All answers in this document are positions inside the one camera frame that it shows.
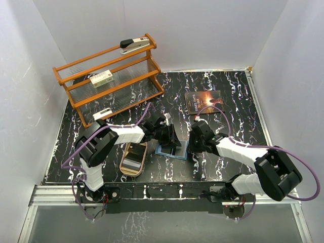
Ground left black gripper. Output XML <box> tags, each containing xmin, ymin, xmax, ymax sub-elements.
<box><xmin>153</xmin><ymin>125</ymin><xmax>181</xmax><ymax>149</ymax></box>

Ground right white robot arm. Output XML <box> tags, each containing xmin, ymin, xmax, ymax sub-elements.
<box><xmin>188</xmin><ymin>120</ymin><xmax>303</xmax><ymax>201</ymax></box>

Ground orange wooden three-tier rack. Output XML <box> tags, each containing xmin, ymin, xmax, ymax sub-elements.
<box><xmin>53</xmin><ymin>34</ymin><xmax>165</xmax><ymax>128</ymax></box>

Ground black VIP card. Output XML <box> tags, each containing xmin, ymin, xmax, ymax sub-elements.
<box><xmin>128</xmin><ymin>143</ymin><xmax>147</xmax><ymax>156</ymax></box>

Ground stack of cards in tray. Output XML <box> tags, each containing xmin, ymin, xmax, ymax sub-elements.
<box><xmin>122</xmin><ymin>157</ymin><xmax>142</xmax><ymax>171</ymax></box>

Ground green and white small box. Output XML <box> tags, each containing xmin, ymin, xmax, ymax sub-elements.
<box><xmin>90</xmin><ymin>70</ymin><xmax>114</xmax><ymax>88</ymax></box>

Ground black and beige stapler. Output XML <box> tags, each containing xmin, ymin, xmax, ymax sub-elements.
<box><xmin>119</xmin><ymin>37</ymin><xmax>150</xmax><ymax>55</ymax></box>

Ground white card on rack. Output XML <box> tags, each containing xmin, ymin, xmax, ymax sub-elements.
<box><xmin>93</xmin><ymin>108</ymin><xmax>112</xmax><ymax>120</ymax></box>

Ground dark book with sunset cover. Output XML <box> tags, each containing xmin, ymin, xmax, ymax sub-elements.
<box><xmin>185</xmin><ymin>90</ymin><xmax>225</xmax><ymax>115</ymax></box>

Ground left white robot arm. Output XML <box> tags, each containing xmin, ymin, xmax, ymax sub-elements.
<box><xmin>75</xmin><ymin>114</ymin><xmax>181</xmax><ymax>202</ymax></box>

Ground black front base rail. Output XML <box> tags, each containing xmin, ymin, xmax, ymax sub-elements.
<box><xmin>102</xmin><ymin>181</ymin><xmax>256</xmax><ymax>216</ymax></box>

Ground blue leather card holder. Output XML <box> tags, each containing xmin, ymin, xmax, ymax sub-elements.
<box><xmin>155</xmin><ymin>140</ymin><xmax>188</xmax><ymax>160</ymax></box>

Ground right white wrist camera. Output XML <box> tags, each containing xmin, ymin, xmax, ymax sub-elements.
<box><xmin>194</xmin><ymin>115</ymin><xmax>208</xmax><ymax>124</ymax></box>

